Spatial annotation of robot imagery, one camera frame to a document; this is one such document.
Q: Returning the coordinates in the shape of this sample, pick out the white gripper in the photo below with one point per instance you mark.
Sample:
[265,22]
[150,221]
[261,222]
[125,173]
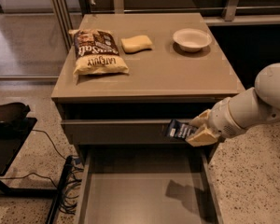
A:
[221,119]

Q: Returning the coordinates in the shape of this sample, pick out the dark blue rxbar wrapper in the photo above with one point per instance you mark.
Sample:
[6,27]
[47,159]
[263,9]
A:
[180,130]

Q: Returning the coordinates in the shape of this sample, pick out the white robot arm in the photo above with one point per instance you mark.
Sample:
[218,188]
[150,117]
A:
[233,116]

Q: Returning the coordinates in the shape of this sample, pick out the open grey middle drawer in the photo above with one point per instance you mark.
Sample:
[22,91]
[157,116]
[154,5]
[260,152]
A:
[147,186]

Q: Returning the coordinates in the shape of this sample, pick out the grey drawer cabinet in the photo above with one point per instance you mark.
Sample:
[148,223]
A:
[163,83]

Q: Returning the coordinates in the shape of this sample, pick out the closed grey top drawer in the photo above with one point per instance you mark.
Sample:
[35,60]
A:
[118,132]

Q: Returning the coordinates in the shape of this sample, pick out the white paper bowl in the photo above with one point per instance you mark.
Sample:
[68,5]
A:
[192,40]

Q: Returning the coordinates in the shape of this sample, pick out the yellow sponge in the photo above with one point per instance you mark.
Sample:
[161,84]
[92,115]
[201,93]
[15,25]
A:
[136,43]

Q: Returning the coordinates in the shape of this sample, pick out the brown yellow chip bag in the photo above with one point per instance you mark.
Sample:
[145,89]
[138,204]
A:
[96,53]

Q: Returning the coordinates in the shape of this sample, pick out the black power strip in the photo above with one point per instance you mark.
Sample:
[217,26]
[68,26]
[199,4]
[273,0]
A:
[59,191]

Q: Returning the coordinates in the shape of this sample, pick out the black side table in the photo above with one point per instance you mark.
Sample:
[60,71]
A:
[15,127]

